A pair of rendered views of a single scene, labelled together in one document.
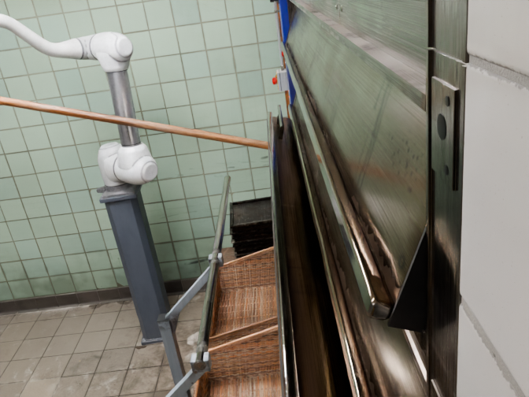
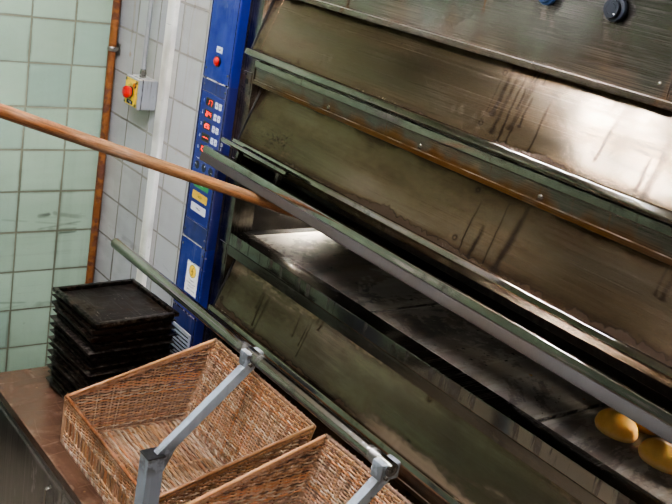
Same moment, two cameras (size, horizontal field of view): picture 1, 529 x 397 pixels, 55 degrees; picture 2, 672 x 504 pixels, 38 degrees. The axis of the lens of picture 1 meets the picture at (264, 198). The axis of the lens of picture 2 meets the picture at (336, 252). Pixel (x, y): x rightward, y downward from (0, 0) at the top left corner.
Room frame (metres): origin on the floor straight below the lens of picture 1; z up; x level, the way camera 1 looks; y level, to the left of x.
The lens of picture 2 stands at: (-0.09, 1.43, 2.10)
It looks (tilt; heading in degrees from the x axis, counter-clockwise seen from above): 18 degrees down; 317
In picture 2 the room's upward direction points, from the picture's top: 11 degrees clockwise
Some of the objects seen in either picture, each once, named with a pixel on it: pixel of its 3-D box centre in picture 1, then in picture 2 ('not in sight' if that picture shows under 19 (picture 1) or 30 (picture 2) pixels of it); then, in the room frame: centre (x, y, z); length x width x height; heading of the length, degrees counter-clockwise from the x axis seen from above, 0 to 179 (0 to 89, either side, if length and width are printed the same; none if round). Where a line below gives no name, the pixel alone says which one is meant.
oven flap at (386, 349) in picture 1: (323, 157); (464, 218); (1.24, -0.17, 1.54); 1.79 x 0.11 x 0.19; 177
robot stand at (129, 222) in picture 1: (142, 265); not in sight; (2.64, 0.79, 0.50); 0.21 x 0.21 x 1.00; 1
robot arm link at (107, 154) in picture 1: (114, 162); not in sight; (2.64, 0.78, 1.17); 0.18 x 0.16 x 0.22; 48
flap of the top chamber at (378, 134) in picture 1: (314, 55); (491, 103); (1.24, -0.17, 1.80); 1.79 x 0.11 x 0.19; 177
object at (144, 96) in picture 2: (283, 79); (140, 92); (2.74, -0.20, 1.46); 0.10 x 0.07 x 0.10; 177
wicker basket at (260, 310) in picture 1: (262, 296); (183, 433); (1.84, 0.07, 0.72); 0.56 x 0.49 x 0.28; 176
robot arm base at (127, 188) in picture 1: (116, 186); not in sight; (2.64, 0.81, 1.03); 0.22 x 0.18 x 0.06; 91
